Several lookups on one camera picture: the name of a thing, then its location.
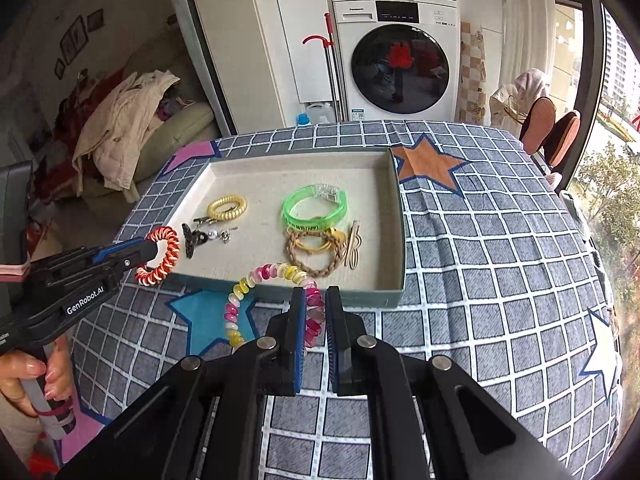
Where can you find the beige cloth bundle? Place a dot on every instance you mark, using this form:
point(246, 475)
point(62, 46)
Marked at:
point(530, 85)

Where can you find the teal jewelry tray box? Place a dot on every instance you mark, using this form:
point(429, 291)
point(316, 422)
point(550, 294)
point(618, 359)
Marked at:
point(260, 185)

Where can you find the beige striped hair clip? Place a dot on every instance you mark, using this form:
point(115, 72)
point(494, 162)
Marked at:
point(354, 250)

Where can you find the white washing machine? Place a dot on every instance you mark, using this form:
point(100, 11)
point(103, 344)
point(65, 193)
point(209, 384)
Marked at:
point(350, 90)

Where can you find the grey checked star tablecloth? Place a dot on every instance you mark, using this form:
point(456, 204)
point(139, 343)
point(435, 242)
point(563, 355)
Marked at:
point(500, 260)

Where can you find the orange brown chair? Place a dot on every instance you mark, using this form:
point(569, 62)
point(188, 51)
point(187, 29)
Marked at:
point(539, 120)
point(564, 137)

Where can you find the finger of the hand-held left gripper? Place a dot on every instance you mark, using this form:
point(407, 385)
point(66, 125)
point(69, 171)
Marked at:
point(120, 249)
point(125, 267)

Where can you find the red cloth pile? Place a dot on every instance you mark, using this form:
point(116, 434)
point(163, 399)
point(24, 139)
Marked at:
point(75, 110)

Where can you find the dark window frame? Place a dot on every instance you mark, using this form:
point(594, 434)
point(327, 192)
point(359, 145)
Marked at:
point(585, 85)

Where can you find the checkered hanging cloth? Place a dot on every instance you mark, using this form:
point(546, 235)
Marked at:
point(472, 65)

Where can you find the small pearl silver clip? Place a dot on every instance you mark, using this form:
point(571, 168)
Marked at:
point(222, 235)

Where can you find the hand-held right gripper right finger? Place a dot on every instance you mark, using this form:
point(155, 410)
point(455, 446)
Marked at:
point(334, 350)

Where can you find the large dark picture frame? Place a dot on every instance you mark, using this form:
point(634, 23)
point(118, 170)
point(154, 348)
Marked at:
point(74, 39)

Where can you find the small dark picture frame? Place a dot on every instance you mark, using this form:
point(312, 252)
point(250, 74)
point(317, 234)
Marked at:
point(59, 68)
point(95, 19)

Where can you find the white plastic jug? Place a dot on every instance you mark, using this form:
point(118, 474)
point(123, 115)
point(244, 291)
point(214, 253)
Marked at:
point(320, 111)

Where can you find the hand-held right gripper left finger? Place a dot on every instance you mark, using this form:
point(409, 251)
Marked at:
point(299, 345)

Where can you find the white tall cabinet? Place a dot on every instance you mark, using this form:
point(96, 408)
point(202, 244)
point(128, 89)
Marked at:
point(250, 35)

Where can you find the black claw hair clip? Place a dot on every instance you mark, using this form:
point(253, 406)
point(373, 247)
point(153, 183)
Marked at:
point(190, 242)

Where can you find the blue capped bottle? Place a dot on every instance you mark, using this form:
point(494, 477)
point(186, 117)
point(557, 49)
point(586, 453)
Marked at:
point(302, 120)

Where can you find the person's left hand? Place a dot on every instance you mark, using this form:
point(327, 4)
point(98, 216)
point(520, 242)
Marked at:
point(30, 367)

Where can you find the beige jacket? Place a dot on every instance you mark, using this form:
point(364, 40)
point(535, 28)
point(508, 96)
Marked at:
point(120, 130)

